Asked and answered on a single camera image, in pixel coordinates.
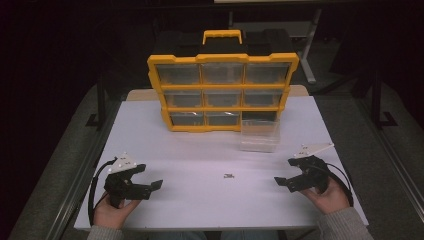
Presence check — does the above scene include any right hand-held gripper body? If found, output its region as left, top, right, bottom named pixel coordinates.
left=288, top=142, right=335, bottom=195

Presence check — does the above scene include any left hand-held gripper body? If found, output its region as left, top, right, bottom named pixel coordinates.
left=103, top=152, right=144, bottom=209

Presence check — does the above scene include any clear plastic drawer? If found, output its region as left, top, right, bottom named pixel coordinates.
left=239, top=119, right=281, bottom=154

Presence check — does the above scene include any person's left hand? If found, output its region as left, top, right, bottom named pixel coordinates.
left=93, top=195, right=142, bottom=230

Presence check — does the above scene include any person's right hand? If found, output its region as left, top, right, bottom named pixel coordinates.
left=299, top=175, right=351, bottom=215

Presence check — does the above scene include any black metal stand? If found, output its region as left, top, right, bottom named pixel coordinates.
left=370, top=68, right=399, bottom=130
left=85, top=74, right=108, bottom=131

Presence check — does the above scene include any set of clear drawers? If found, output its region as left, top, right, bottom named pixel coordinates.
left=155, top=62, right=292, bottom=127

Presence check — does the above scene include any grey desk with white leg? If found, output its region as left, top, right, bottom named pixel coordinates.
left=228, top=8, right=323, bottom=85

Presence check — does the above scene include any yellow black organizer cabinet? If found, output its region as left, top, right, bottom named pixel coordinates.
left=147, top=29, right=300, bottom=133

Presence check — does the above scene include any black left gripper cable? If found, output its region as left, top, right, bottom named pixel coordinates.
left=87, top=157, right=118, bottom=228

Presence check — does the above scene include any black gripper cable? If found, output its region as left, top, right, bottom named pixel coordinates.
left=324, top=162, right=355, bottom=208
left=87, top=157, right=118, bottom=228

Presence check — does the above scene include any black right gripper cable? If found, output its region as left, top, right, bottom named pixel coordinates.
left=324, top=162, right=355, bottom=208

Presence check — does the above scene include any metal frame rail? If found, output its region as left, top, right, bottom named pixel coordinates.
left=353, top=96, right=424, bottom=214
left=45, top=99, right=122, bottom=240

